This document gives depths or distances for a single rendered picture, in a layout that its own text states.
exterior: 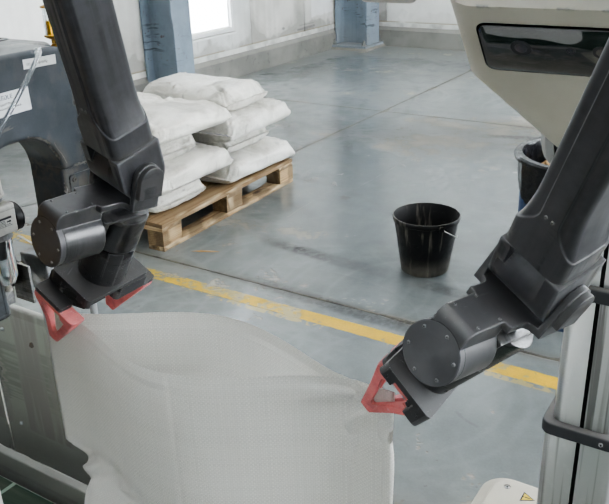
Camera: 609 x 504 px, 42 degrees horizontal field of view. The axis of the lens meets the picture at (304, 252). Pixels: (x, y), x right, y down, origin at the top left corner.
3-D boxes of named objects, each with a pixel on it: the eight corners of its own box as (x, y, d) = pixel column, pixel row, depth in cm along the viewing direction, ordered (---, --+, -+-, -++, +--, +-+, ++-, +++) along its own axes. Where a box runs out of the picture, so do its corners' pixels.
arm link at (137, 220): (161, 211, 90) (132, 179, 92) (112, 225, 85) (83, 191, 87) (144, 253, 95) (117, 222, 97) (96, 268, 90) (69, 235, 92)
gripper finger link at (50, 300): (21, 327, 97) (36, 276, 92) (65, 304, 103) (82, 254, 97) (58, 364, 96) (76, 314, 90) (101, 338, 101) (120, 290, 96)
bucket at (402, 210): (468, 262, 359) (471, 208, 349) (442, 287, 336) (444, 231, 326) (408, 250, 374) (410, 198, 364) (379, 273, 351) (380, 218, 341)
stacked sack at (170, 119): (237, 124, 410) (235, 96, 404) (149, 156, 359) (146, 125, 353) (175, 115, 431) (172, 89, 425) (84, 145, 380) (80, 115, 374)
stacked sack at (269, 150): (299, 160, 471) (299, 135, 465) (232, 193, 420) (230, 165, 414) (242, 151, 493) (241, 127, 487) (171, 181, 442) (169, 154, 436)
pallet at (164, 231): (293, 181, 475) (292, 158, 469) (164, 252, 381) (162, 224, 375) (185, 164, 514) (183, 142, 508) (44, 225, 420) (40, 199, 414)
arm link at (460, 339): (602, 292, 66) (529, 224, 70) (537, 317, 57) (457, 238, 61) (520, 384, 72) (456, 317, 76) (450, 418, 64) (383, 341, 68)
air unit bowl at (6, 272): (25, 281, 99) (16, 235, 96) (5, 290, 96) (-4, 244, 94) (9, 276, 100) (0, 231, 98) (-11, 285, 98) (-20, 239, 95)
